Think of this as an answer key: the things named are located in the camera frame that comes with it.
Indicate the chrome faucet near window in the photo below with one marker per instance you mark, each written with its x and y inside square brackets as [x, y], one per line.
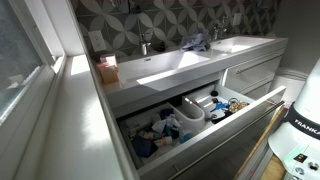
[144, 44]

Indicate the small black counter object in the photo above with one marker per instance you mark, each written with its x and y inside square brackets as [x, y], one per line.
[160, 47]

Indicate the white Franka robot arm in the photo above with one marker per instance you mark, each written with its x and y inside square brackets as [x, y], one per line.
[297, 141]

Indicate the blue grey crumpled towel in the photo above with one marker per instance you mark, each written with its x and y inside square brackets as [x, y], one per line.
[197, 41]

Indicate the white open vanity drawer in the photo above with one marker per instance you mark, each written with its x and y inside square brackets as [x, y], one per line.
[212, 149]

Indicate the white sink far side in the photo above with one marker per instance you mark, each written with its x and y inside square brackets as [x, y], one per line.
[238, 43]

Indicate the chrome faucet far sink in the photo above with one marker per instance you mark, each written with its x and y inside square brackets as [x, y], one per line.
[220, 28]

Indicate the white window frame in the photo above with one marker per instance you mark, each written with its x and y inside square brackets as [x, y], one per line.
[16, 131]

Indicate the white closed vanity drawer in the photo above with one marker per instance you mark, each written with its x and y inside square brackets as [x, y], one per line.
[253, 78]

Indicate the toiletries pile in drawer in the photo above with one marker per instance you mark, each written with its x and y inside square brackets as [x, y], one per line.
[163, 130]

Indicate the white wall outlet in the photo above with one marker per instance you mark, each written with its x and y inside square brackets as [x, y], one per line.
[97, 40]

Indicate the white U-shaped drawer divider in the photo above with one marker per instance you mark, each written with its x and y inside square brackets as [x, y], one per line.
[195, 116]

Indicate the blue handled scissors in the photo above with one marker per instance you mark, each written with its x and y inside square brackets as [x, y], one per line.
[219, 105]

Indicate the gold patterned scrunchie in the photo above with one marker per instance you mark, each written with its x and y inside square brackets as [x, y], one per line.
[235, 107]

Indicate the white sink near window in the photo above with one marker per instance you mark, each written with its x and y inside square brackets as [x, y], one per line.
[152, 68]

